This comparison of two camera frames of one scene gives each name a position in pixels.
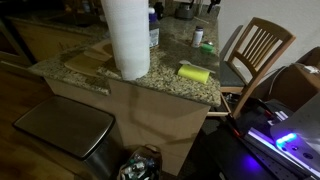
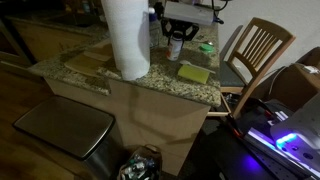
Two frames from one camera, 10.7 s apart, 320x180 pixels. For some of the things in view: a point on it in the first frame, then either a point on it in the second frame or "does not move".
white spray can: [198, 36] to [175, 45]
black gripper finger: [213, 3] to [169, 25]
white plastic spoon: [186, 62] does not move
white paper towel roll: [129, 23] does not move
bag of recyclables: [144, 164] does not move
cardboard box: [293, 87] does not move
